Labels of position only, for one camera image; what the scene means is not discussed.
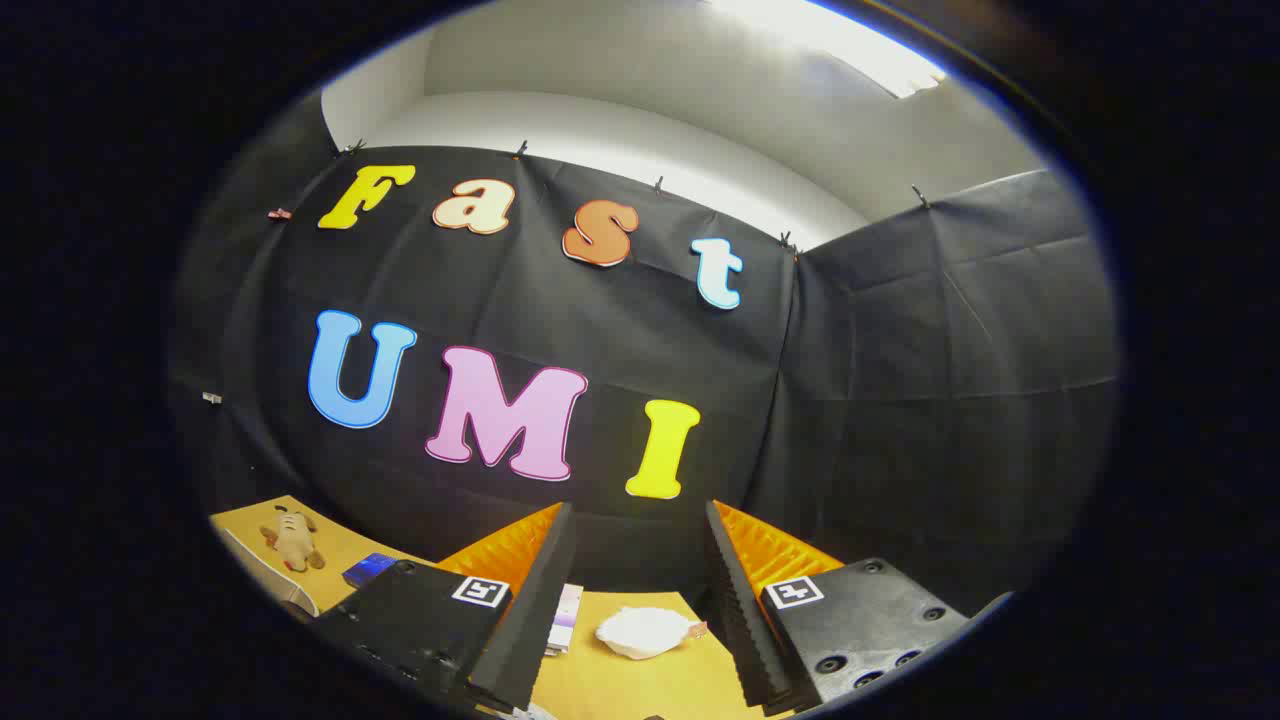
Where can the pink cover book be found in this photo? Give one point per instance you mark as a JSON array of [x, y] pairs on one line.
[[565, 612]]

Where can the blue cover book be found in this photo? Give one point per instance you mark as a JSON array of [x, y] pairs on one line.
[[368, 569]]

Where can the tan plush toy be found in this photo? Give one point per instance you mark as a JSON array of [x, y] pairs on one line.
[[293, 545]]

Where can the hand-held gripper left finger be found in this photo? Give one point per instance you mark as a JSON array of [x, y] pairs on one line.
[[535, 610]]

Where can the white plush toy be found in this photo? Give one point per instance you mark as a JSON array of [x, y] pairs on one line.
[[640, 632]]

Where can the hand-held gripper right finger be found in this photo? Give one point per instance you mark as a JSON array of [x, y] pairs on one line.
[[745, 620]]

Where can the cream fabric storage box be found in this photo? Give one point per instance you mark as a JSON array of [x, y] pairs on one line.
[[296, 597]]

